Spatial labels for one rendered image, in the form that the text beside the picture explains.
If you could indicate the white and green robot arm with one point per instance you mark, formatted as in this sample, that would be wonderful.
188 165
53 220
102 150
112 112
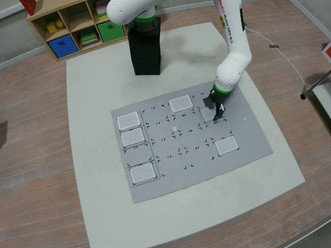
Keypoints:
142 13

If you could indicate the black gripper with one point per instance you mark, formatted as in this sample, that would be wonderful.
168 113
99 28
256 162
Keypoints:
219 106

